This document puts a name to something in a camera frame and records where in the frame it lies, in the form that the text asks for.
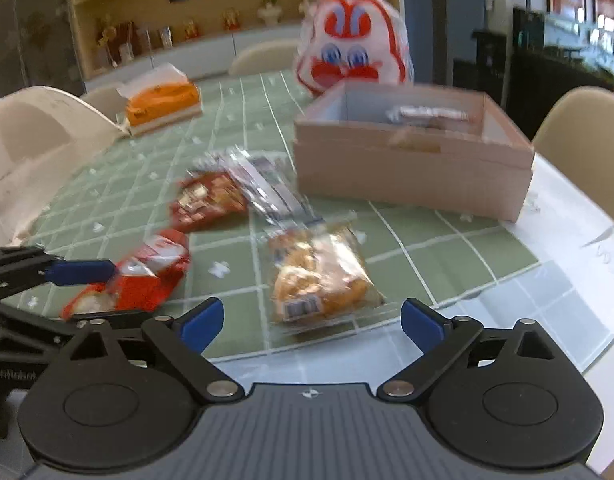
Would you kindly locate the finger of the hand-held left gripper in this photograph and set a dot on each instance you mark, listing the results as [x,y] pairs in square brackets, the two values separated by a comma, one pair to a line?
[79,271]
[47,319]

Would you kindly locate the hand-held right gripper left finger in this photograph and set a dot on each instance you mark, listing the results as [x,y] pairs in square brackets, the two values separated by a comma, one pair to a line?
[203,327]

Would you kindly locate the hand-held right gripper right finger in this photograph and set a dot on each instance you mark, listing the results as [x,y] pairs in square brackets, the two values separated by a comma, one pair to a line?
[422,327]

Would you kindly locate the red and white snack packet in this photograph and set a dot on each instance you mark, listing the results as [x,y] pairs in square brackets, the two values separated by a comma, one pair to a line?
[147,270]

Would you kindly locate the clear bread packet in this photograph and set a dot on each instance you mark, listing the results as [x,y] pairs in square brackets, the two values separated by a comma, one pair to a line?
[317,272]

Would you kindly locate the pink cardboard box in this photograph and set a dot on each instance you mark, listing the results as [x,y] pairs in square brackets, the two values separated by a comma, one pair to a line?
[412,180]

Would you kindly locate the silver snack packet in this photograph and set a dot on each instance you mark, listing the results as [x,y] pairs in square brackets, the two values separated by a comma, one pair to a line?
[429,112]

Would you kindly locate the green checked tablecloth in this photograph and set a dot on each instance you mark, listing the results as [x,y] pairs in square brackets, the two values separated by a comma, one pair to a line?
[227,260]

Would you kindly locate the clear wrapped snack packet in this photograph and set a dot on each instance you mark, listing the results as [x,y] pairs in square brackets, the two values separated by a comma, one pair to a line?
[267,185]

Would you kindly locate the beige chair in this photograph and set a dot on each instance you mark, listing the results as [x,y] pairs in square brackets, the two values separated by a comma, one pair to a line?
[269,57]
[102,97]
[587,145]

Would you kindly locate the orange tissue box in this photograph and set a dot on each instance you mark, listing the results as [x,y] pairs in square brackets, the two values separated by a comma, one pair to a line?
[159,100]

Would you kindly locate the small red figurine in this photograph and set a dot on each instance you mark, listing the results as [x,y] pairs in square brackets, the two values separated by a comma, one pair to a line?
[232,19]
[191,30]

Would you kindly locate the red and white rabbit bag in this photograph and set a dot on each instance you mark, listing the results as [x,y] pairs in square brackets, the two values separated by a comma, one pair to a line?
[354,42]

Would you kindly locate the black fish tank cabinet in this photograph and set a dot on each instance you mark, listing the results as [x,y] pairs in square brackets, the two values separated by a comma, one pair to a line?
[562,60]

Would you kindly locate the wooden wall shelf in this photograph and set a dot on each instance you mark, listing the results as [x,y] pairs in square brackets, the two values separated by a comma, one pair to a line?
[212,10]

